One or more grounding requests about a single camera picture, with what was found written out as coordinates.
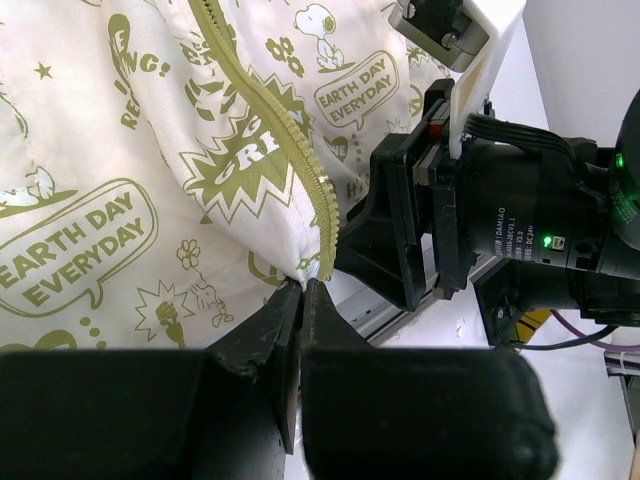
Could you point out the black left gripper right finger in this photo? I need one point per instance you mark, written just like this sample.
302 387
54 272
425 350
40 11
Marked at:
416 413

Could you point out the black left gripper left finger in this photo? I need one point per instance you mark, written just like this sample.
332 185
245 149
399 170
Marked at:
226 411

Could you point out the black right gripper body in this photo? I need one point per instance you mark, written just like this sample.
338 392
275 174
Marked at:
516 193

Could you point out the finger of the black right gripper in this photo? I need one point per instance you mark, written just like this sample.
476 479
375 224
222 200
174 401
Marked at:
381 243

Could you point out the cream green printed hooded jacket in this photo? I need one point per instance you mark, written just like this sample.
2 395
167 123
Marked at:
166 164

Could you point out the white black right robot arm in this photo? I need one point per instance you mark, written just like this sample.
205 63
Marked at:
607 300

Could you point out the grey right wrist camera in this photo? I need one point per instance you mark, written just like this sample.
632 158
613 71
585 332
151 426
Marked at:
471 38

